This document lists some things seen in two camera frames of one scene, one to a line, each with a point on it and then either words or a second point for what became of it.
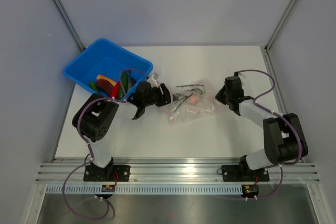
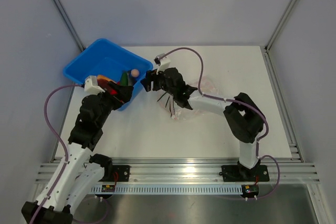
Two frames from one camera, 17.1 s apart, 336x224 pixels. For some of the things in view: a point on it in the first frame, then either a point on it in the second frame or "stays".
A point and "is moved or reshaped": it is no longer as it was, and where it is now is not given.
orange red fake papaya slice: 105,85 stays
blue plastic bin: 103,57 stays
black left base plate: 111,173 stays
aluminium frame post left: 81,45 stays
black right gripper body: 223,96 to 159,83
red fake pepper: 115,91 stays
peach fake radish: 193,99 is moved or reshaped
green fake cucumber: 124,79 stays
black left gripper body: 156,97 to 110,103
